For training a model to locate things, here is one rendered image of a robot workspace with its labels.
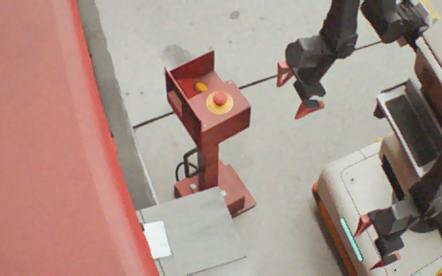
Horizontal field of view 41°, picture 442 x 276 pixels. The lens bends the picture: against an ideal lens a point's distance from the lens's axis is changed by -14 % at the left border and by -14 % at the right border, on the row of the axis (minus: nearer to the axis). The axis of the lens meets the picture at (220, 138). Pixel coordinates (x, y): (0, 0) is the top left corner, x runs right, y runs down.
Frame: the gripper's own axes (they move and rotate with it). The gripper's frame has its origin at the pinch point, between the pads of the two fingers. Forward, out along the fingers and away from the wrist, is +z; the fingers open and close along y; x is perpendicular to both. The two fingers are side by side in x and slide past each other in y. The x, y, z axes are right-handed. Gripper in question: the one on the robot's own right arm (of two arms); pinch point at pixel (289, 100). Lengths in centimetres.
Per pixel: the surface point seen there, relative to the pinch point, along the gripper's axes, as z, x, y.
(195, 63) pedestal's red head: 23.9, -0.5, -31.8
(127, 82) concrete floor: 99, 26, -85
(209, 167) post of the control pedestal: 61, 17, -19
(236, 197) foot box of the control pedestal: 80, 37, -16
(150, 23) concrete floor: 90, 43, -112
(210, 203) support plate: 12.1, -24.6, 16.9
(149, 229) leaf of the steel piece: 18.6, -38.0, 17.8
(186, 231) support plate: 15.4, -31.2, 21.1
